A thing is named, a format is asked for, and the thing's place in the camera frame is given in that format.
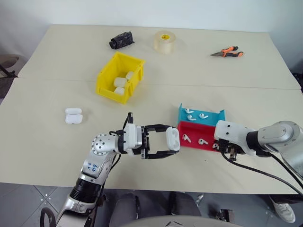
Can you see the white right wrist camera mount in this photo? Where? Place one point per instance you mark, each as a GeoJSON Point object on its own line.
{"type": "Point", "coordinates": [233, 132]}

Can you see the blue plastic tray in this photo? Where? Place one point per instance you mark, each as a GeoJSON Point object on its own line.
{"type": "Point", "coordinates": [210, 119]}

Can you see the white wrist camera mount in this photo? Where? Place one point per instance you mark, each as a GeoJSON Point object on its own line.
{"type": "Point", "coordinates": [131, 139]}
{"type": "Point", "coordinates": [233, 132]}

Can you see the white earbud case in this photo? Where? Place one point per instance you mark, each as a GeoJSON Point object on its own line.
{"type": "Point", "coordinates": [120, 82]}
{"type": "Point", "coordinates": [172, 139]}
{"type": "Point", "coordinates": [73, 116]}
{"type": "Point", "coordinates": [130, 75]}
{"type": "Point", "coordinates": [119, 91]}

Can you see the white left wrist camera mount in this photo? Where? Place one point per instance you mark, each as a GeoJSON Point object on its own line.
{"type": "Point", "coordinates": [131, 139]}

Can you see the clear tape roll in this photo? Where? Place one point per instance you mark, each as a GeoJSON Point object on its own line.
{"type": "Point", "coordinates": [164, 43]}

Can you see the red plastic tray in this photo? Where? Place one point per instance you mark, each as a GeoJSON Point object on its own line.
{"type": "Point", "coordinates": [201, 132]}

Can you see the closed white earbud case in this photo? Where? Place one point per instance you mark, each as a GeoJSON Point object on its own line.
{"type": "Point", "coordinates": [119, 91]}
{"type": "Point", "coordinates": [130, 75]}
{"type": "Point", "coordinates": [120, 82]}

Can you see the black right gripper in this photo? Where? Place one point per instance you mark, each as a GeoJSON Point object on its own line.
{"type": "Point", "coordinates": [230, 149]}

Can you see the yellow plastic bin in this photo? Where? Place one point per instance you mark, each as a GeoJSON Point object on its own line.
{"type": "Point", "coordinates": [107, 78]}

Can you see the black camouflage pouch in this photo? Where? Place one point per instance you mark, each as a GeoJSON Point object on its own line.
{"type": "Point", "coordinates": [122, 39]}

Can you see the white earbud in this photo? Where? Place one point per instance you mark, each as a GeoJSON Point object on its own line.
{"type": "Point", "coordinates": [202, 116]}
{"type": "Point", "coordinates": [190, 118]}
{"type": "Point", "coordinates": [185, 137]}
{"type": "Point", "coordinates": [188, 110]}
{"type": "Point", "coordinates": [215, 146]}
{"type": "Point", "coordinates": [202, 141]}

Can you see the white sneaker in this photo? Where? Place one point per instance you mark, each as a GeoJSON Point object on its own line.
{"type": "Point", "coordinates": [282, 209]}

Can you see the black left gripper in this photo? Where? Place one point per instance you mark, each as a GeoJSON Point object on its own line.
{"type": "Point", "coordinates": [145, 144]}

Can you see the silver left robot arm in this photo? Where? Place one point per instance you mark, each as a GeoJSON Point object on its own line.
{"type": "Point", "coordinates": [99, 146]}

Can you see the small black floor object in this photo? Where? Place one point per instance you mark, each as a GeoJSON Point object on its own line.
{"type": "Point", "coordinates": [225, 214]}

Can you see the orange black pliers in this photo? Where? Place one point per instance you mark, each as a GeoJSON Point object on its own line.
{"type": "Point", "coordinates": [228, 52]}

